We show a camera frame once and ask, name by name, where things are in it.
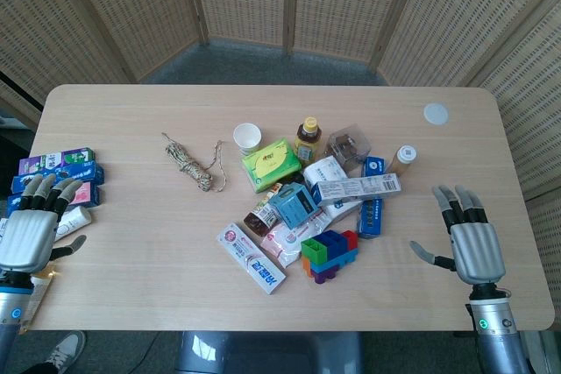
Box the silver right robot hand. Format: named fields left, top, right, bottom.
left=409, top=184, right=508, bottom=286

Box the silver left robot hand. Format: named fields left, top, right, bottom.
left=0, top=173, right=88, bottom=274

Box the blue small box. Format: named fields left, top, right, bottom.
left=5, top=192, right=46, bottom=218

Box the white tube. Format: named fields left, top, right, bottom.
left=53, top=205, right=94, bottom=243

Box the pink small box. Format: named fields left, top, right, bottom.
left=64, top=180, right=102, bottom=208

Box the purple green carton box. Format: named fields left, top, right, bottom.
left=18, top=146, right=97, bottom=176

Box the blue cookie box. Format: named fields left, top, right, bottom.
left=10, top=162, right=106, bottom=194

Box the long blue box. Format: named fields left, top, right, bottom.
left=358, top=156, right=388, bottom=240

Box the brown bottle white cap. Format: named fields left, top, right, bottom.
left=387, top=144, right=419, bottom=176

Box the grey white sneaker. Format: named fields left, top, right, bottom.
left=41, top=330, right=88, bottom=374

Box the long white barcode box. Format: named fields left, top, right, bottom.
left=316, top=173, right=403, bottom=208

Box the white blue soft packet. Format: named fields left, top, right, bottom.
left=321, top=198, right=366, bottom=222

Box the white round table cap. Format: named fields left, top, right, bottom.
left=423, top=102, right=451, bottom=127

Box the colourful building block stack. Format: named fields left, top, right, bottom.
left=300, top=229, right=362, bottom=286

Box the clear plastic box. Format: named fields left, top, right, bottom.
left=323, top=127, right=369, bottom=173

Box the grey blue cube box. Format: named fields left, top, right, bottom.
left=267, top=182, right=322, bottom=231

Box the pink white pouch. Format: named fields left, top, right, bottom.
left=259, top=210, right=328, bottom=270

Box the yellow capped tea bottle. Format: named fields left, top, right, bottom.
left=293, top=116, right=323, bottom=170

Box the dark brown sauce bottle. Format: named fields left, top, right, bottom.
left=243, top=182, right=287, bottom=236

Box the green tissue pack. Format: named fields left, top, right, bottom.
left=239, top=138, right=304, bottom=194

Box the white red toothpaste box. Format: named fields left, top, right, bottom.
left=215, top=221, right=288, bottom=297

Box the dark grey base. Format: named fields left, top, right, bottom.
left=174, top=330, right=366, bottom=374

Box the white paper cup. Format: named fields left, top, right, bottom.
left=232, top=123, right=263, bottom=158

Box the bundled beige rope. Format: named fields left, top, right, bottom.
left=160, top=131, right=228, bottom=194

